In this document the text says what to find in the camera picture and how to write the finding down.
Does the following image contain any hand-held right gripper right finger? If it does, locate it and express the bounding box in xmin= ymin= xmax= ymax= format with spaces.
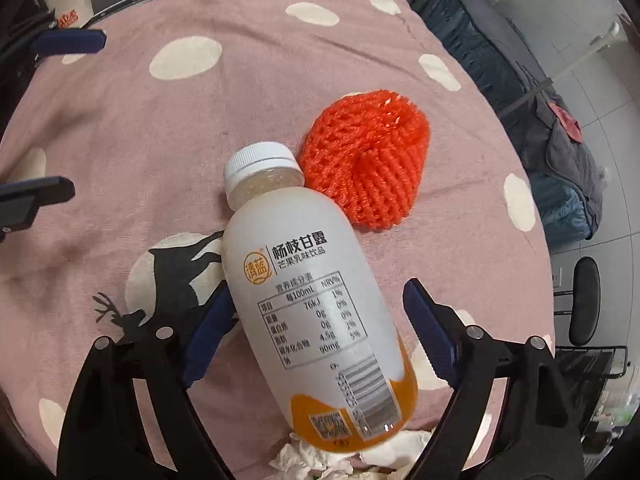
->
xmin=400 ymin=277 xmax=586 ymax=480

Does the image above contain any pink polka dot blanket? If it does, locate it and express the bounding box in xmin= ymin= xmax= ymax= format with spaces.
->
xmin=0 ymin=0 xmax=556 ymax=480

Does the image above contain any black round chair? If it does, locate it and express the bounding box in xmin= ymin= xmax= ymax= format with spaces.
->
xmin=552 ymin=256 xmax=601 ymax=346

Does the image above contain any red cloth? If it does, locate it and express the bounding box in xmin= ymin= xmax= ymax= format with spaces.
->
xmin=546 ymin=101 xmax=583 ymax=141

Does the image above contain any large crumpled white tissue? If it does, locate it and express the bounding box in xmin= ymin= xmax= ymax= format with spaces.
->
xmin=270 ymin=427 xmax=436 ymax=480

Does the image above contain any black trolley cart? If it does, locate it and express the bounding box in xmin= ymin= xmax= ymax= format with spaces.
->
xmin=555 ymin=345 xmax=631 ymax=411

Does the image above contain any plastic bottle with orange drink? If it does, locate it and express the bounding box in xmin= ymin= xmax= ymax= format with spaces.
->
xmin=221 ymin=142 xmax=418 ymax=448

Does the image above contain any red foam fruit net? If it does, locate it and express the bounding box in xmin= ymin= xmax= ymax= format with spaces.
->
xmin=299 ymin=87 xmax=432 ymax=233

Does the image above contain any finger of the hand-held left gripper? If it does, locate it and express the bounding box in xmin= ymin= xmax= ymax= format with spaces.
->
xmin=0 ymin=176 xmax=76 ymax=233
xmin=0 ymin=7 xmax=107 ymax=68

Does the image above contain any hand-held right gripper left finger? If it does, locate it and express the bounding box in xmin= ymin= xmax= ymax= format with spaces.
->
xmin=56 ymin=287 xmax=241 ymax=480

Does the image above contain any massage bed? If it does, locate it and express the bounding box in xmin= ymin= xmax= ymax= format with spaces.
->
xmin=405 ymin=0 xmax=606 ymax=241

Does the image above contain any grey blanket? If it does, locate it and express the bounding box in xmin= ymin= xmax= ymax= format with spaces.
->
xmin=520 ymin=95 xmax=606 ymax=238

